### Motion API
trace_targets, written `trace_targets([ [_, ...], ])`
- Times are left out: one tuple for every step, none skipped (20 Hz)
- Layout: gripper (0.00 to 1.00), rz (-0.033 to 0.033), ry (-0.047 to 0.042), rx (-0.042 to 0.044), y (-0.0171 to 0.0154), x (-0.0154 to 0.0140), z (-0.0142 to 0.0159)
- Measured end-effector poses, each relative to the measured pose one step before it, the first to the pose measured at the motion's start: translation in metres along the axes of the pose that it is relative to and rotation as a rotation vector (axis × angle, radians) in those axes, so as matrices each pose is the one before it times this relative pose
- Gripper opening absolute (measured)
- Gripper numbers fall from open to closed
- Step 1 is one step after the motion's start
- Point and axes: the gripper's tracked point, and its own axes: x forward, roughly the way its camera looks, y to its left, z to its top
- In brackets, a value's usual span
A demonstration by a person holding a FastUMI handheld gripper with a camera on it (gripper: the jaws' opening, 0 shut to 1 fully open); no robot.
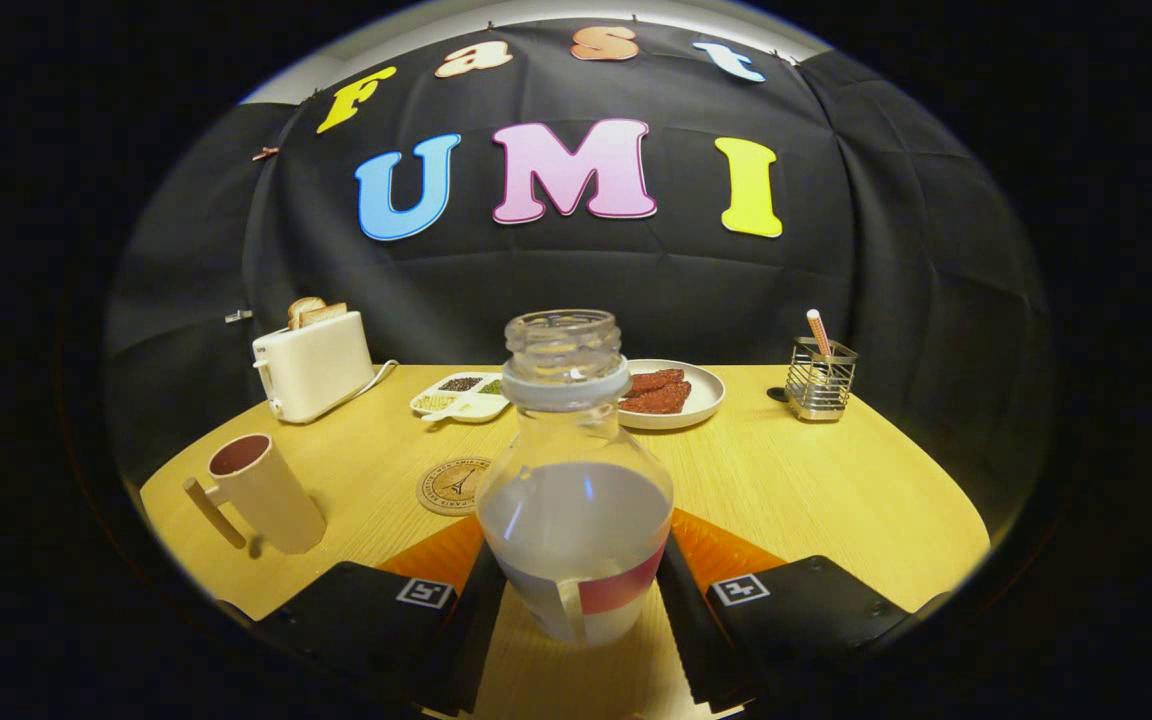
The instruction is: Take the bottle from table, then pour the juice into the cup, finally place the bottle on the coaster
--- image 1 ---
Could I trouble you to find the beige cup with handle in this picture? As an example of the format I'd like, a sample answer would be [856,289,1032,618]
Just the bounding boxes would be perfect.
[183,433,327,556]

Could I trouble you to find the round cork coaster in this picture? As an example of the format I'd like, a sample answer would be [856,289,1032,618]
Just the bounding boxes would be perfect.
[416,457,493,517]

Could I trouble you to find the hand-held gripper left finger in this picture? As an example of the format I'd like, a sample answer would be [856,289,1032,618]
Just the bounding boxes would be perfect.
[254,512,507,717]

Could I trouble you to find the clear juice bottle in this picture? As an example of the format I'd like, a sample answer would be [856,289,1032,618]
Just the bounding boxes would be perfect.
[475,309,675,647]

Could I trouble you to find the metal wire utensil holder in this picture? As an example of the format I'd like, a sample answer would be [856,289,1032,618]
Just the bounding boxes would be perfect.
[785,337,859,422]

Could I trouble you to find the white round plate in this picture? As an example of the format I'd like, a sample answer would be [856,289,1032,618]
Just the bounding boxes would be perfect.
[618,359,726,432]

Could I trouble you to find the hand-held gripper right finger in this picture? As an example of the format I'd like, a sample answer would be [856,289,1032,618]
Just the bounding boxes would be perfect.
[658,508,915,711]

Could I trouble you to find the white divided bean tray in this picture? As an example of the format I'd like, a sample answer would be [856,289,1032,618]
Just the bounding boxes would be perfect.
[409,371,512,425]

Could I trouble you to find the wooden table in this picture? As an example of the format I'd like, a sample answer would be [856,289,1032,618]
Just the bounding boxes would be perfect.
[139,362,992,720]

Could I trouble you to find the red meat slice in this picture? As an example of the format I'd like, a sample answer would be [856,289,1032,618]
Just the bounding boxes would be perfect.
[620,381,693,415]
[626,368,686,396]

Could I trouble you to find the white toaster cable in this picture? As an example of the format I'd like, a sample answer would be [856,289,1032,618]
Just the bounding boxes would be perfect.
[331,360,400,413]

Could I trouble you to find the white toaster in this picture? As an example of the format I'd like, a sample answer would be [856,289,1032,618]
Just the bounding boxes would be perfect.
[252,310,377,425]

